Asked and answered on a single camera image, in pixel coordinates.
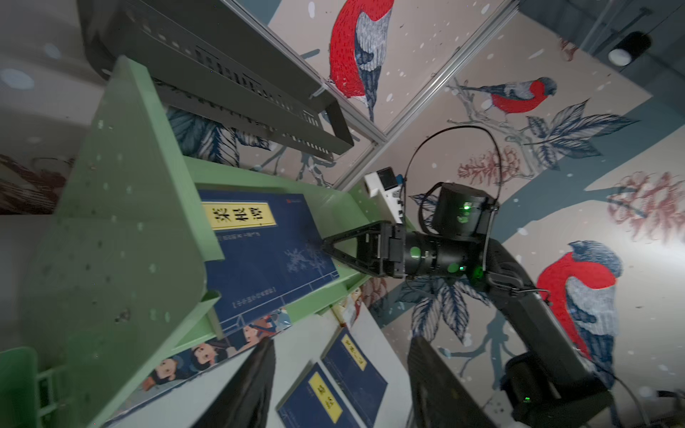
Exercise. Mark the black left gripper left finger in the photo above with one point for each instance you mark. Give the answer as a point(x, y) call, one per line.
point(245, 400)

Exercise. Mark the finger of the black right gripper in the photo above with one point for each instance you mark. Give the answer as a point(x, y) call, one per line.
point(359, 248)

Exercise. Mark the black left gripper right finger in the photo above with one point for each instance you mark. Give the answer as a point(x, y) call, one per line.
point(438, 398)

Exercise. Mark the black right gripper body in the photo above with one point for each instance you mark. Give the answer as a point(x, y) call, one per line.
point(388, 258)

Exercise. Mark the colourful cartoon cover book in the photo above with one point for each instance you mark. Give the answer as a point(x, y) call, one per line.
point(183, 367)

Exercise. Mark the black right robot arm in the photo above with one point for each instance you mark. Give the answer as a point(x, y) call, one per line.
point(550, 385)

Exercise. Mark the snack bag red white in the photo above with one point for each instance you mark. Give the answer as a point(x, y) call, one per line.
point(347, 311)

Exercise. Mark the green wooden shelf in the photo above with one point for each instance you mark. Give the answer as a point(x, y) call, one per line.
point(119, 281)

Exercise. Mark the black hanging basket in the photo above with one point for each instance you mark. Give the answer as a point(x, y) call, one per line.
point(207, 59)

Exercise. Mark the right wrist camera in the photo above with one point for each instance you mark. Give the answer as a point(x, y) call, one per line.
point(383, 188)

